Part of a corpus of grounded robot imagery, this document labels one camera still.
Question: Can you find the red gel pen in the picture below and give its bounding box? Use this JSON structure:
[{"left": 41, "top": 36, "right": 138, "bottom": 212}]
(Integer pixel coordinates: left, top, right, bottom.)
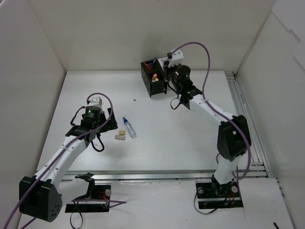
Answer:
[{"left": 143, "top": 62, "right": 152, "bottom": 71}]

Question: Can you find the pink highlighter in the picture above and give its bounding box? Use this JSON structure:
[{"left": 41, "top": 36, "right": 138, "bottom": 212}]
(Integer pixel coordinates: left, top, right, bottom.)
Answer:
[{"left": 163, "top": 60, "right": 169, "bottom": 67}]

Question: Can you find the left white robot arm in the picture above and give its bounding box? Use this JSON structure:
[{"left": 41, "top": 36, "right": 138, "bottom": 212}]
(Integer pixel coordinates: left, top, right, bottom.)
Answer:
[{"left": 18, "top": 106, "right": 117, "bottom": 222}]

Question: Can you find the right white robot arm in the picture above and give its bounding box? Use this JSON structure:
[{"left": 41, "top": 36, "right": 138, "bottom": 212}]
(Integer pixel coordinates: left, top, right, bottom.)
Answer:
[{"left": 163, "top": 64, "right": 251, "bottom": 197}]

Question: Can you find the grey eraser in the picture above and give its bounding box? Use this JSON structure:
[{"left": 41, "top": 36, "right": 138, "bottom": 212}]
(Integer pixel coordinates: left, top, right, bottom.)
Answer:
[{"left": 115, "top": 135, "right": 126, "bottom": 140}]

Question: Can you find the white pen holder box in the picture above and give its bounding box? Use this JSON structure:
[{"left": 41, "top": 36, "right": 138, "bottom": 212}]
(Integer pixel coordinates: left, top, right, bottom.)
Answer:
[{"left": 157, "top": 57, "right": 169, "bottom": 70}]

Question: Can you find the black pen holder box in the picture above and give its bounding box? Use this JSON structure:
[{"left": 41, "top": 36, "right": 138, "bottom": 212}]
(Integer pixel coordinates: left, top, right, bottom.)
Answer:
[{"left": 141, "top": 58, "right": 167, "bottom": 97}]

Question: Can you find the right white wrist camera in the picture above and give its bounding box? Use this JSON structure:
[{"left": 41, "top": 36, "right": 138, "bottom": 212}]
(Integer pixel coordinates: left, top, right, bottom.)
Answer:
[{"left": 167, "top": 49, "right": 184, "bottom": 68}]

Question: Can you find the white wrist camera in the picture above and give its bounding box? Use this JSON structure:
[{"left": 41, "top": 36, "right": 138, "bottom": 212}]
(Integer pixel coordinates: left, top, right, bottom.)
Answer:
[
  {"left": 167, "top": 49, "right": 184, "bottom": 68},
  {"left": 87, "top": 96, "right": 103, "bottom": 112}
]

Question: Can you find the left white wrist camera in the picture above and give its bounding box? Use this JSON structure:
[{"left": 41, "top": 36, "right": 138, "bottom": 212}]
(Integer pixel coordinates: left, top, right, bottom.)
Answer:
[{"left": 87, "top": 96, "right": 103, "bottom": 112}]

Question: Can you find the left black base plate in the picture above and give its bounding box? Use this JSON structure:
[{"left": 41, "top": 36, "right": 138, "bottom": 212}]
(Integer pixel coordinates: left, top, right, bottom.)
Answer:
[{"left": 64, "top": 184, "right": 112, "bottom": 213}]

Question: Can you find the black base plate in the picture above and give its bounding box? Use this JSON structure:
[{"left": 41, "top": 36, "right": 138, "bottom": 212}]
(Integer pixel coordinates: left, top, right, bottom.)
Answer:
[
  {"left": 194, "top": 181, "right": 244, "bottom": 211},
  {"left": 64, "top": 184, "right": 112, "bottom": 213}
]

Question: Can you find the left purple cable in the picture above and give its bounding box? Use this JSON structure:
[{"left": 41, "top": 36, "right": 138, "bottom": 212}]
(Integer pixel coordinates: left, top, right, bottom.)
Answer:
[{"left": 4, "top": 93, "right": 127, "bottom": 229}]

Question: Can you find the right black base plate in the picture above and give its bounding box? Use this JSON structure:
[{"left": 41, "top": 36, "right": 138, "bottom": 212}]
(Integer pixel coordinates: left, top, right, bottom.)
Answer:
[{"left": 194, "top": 181, "right": 244, "bottom": 211}]

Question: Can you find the aluminium side rail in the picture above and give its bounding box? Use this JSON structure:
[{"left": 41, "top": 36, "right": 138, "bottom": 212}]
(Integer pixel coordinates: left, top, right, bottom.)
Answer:
[{"left": 225, "top": 72, "right": 272, "bottom": 178}]

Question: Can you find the aluminium front rail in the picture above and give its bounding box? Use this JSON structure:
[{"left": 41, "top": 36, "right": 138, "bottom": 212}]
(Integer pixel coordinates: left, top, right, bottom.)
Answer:
[{"left": 62, "top": 169, "right": 267, "bottom": 181}]

